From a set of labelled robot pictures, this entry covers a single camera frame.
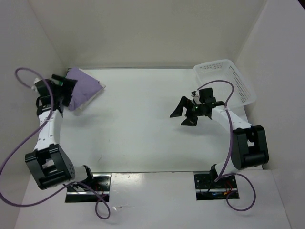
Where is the lavender t shirt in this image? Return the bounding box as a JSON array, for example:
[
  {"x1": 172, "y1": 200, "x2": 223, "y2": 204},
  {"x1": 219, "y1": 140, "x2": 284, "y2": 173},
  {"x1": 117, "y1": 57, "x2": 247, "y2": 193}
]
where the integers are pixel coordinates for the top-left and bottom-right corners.
[{"x1": 66, "y1": 67, "x2": 105, "y2": 112}]

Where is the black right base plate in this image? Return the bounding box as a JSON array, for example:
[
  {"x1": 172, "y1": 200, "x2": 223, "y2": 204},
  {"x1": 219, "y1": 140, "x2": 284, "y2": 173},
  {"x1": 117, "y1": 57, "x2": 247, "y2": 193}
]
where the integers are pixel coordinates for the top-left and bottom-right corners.
[{"x1": 193, "y1": 171, "x2": 240, "y2": 201}]

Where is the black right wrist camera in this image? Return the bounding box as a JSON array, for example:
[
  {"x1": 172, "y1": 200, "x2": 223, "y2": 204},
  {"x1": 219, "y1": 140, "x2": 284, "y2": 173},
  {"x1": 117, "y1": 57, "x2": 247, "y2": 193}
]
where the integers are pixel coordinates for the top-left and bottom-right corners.
[{"x1": 198, "y1": 88, "x2": 216, "y2": 104}]

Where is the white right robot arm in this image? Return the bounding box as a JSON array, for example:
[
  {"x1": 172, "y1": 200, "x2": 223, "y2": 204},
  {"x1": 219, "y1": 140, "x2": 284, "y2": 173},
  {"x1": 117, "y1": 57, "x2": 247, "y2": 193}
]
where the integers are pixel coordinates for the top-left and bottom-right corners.
[{"x1": 170, "y1": 96, "x2": 269, "y2": 187}]

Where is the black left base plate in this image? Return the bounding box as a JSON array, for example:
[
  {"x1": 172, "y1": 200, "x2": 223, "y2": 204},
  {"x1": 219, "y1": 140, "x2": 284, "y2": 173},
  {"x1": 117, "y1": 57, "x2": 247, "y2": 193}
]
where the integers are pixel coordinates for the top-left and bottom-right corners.
[{"x1": 65, "y1": 174, "x2": 111, "y2": 203}]

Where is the cream white t shirt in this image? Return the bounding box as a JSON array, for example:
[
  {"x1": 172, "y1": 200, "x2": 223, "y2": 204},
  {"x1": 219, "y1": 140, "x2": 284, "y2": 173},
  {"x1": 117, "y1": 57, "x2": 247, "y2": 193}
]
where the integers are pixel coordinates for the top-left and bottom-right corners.
[{"x1": 73, "y1": 82, "x2": 106, "y2": 113}]

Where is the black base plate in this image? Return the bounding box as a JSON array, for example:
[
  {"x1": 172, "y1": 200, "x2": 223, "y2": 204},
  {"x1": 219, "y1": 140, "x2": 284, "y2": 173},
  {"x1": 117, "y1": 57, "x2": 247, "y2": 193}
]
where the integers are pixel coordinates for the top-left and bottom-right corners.
[
  {"x1": 193, "y1": 171, "x2": 240, "y2": 201},
  {"x1": 65, "y1": 174, "x2": 111, "y2": 203}
]

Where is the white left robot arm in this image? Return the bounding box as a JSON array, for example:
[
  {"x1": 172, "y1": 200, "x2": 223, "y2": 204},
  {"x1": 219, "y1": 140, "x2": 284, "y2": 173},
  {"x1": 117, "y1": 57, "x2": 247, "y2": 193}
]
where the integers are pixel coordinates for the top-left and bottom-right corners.
[{"x1": 25, "y1": 74, "x2": 95, "y2": 191}]

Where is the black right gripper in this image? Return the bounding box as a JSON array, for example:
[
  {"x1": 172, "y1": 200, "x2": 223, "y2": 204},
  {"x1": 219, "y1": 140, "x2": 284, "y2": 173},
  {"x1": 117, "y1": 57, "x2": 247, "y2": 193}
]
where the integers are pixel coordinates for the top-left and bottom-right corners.
[{"x1": 170, "y1": 96, "x2": 205, "y2": 126}]

